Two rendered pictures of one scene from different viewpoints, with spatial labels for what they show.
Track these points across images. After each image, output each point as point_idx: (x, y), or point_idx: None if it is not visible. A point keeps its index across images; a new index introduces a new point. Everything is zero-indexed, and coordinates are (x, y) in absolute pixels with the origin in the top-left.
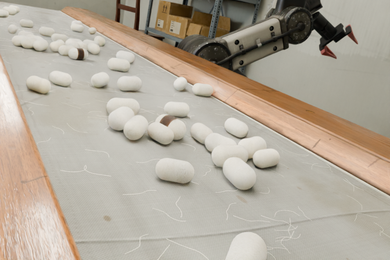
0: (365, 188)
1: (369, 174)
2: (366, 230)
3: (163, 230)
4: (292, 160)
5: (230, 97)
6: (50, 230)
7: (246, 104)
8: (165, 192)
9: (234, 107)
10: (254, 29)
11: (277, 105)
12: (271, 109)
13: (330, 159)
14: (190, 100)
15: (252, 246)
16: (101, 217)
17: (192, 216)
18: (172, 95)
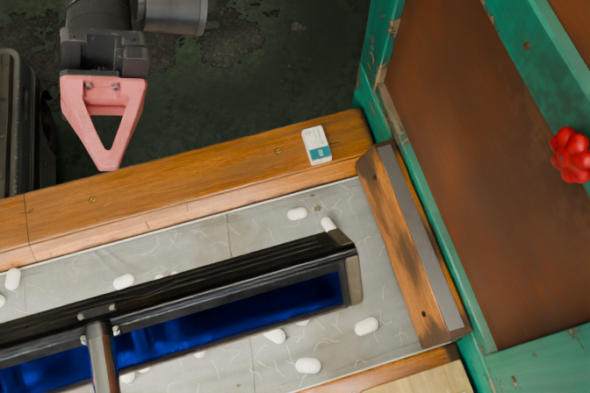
0: (203, 224)
1: (192, 214)
2: None
3: (247, 360)
4: (167, 254)
5: (35, 254)
6: None
7: (59, 247)
8: (214, 353)
9: (53, 257)
10: None
11: (81, 226)
12: (86, 233)
13: (166, 225)
14: (37, 297)
15: (276, 332)
16: (237, 388)
17: (235, 345)
18: (23, 314)
